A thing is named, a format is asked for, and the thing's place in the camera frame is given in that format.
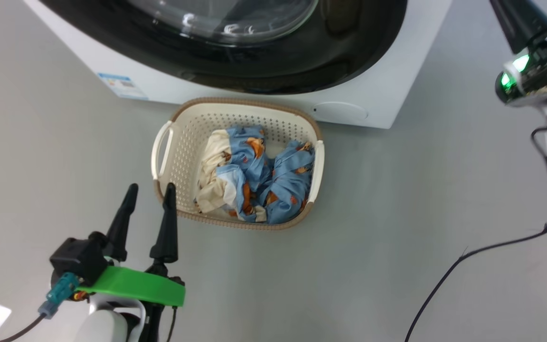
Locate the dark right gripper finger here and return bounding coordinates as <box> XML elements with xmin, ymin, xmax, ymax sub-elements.
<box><xmin>490</xmin><ymin>0</ymin><xmax>547</xmax><ymax>54</ymax></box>

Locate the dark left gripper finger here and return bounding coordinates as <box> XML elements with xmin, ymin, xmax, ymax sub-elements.
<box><xmin>149</xmin><ymin>182</ymin><xmax>179</xmax><ymax>265</ymax></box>
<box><xmin>106</xmin><ymin>183</ymin><xmax>139</xmax><ymax>262</ymax></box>

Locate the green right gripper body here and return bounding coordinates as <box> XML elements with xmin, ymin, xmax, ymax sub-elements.
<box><xmin>494</xmin><ymin>40</ymin><xmax>547</xmax><ymax>107</ymax></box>

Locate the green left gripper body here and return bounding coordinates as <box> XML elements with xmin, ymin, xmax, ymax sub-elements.
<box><xmin>76</xmin><ymin>261</ymin><xmax>186</xmax><ymax>342</ymax></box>

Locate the blue and cream print garment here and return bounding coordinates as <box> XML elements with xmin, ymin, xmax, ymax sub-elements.
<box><xmin>194</xmin><ymin>126</ymin><xmax>274</xmax><ymax>224</ymax></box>

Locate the blue cartoon print garment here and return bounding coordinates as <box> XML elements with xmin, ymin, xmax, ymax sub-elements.
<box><xmin>255</xmin><ymin>140</ymin><xmax>314</xmax><ymax>225</ymax></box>

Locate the black round glass washer door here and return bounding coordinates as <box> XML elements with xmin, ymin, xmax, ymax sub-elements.
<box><xmin>38</xmin><ymin>0</ymin><xmax>408</xmax><ymax>95</ymax></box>

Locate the cream perforated laundry basket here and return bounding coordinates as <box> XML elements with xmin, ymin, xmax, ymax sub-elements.
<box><xmin>151</xmin><ymin>97</ymin><xmax>325</xmax><ymax>231</ymax></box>

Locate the white front-load washing machine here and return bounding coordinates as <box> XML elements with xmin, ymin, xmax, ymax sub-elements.
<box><xmin>23</xmin><ymin>0</ymin><xmax>453</xmax><ymax>130</ymax></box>

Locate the blue energy label sticker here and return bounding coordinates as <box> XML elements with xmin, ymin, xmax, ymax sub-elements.
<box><xmin>97</xmin><ymin>72</ymin><xmax>150</xmax><ymax>100</ymax></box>

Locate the left cable with teal connector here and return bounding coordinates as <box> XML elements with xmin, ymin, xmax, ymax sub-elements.
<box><xmin>0</xmin><ymin>272</ymin><xmax>80</xmax><ymax>342</ymax></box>

